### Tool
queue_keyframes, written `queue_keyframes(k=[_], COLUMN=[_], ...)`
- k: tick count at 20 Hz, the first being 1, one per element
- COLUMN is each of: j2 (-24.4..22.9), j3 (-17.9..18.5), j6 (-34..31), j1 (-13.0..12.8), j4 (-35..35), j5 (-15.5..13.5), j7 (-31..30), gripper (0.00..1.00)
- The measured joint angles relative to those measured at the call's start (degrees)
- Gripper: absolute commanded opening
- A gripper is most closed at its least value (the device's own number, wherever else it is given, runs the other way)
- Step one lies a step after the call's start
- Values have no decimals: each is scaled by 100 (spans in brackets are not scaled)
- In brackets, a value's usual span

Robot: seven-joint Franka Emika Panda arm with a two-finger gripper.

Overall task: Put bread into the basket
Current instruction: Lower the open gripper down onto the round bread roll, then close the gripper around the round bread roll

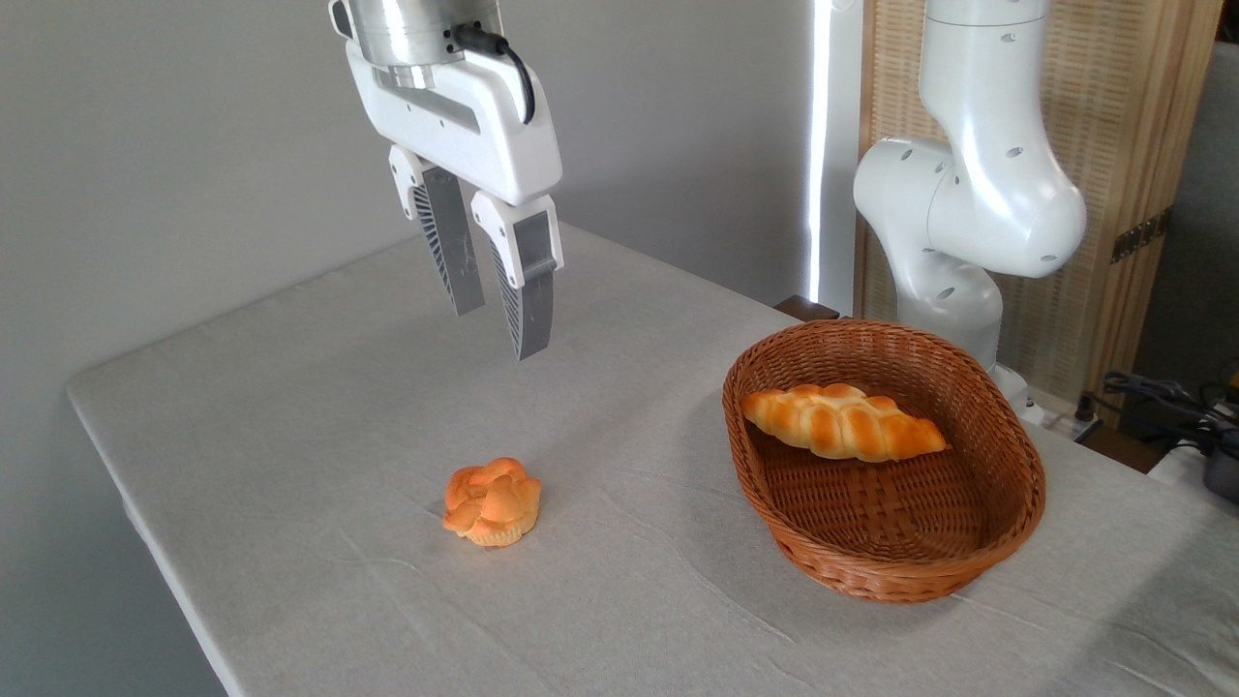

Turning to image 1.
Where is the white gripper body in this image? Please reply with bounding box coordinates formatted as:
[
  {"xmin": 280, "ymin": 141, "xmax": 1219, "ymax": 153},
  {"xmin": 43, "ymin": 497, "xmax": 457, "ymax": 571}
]
[{"xmin": 328, "ymin": 0, "xmax": 564, "ymax": 207}]

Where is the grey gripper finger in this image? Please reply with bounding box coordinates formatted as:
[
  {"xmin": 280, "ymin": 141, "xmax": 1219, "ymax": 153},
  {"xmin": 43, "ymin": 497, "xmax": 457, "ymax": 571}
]
[
  {"xmin": 388, "ymin": 144, "xmax": 486, "ymax": 318},
  {"xmin": 469, "ymin": 189, "xmax": 565, "ymax": 362}
]

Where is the round knotted bread roll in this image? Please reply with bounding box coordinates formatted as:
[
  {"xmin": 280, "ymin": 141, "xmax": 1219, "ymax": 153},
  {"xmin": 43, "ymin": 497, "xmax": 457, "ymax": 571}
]
[{"xmin": 442, "ymin": 457, "xmax": 543, "ymax": 549}]

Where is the long braided bread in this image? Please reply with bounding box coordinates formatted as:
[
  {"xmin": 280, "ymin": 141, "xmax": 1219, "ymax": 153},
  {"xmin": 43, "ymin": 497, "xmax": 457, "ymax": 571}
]
[{"xmin": 740, "ymin": 382, "xmax": 949, "ymax": 463}]

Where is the brown wicker basket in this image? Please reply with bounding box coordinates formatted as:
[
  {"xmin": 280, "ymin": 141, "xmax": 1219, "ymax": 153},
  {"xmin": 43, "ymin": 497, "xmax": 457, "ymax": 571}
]
[{"xmin": 721, "ymin": 318, "xmax": 1048, "ymax": 605}]

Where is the grey tablecloth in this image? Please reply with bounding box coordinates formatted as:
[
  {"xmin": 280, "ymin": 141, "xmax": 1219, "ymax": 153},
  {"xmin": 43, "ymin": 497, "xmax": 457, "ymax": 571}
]
[{"xmin": 65, "ymin": 221, "xmax": 1239, "ymax": 697}]

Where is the dark brown wooden furniture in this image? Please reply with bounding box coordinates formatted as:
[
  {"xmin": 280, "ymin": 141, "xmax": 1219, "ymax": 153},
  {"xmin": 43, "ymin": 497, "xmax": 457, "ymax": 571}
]
[{"xmin": 773, "ymin": 295, "xmax": 841, "ymax": 322}]

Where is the white power strip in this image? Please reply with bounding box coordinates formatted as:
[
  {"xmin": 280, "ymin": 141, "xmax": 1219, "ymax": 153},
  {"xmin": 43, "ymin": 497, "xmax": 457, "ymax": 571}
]
[{"xmin": 1024, "ymin": 389, "xmax": 1104, "ymax": 441}]

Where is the dark metal hinge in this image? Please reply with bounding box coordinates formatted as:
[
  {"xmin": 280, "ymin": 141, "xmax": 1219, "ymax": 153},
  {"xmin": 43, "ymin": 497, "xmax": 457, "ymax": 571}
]
[{"xmin": 1110, "ymin": 207, "xmax": 1173, "ymax": 264}]

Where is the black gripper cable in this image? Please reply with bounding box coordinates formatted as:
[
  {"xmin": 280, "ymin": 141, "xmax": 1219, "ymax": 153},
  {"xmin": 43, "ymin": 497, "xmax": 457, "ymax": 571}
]
[{"xmin": 449, "ymin": 23, "xmax": 536, "ymax": 126}]

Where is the black cable bundle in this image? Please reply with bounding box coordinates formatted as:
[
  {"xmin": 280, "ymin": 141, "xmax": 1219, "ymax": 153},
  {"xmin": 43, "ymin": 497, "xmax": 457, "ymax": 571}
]
[{"xmin": 1102, "ymin": 370, "xmax": 1239, "ymax": 439}]

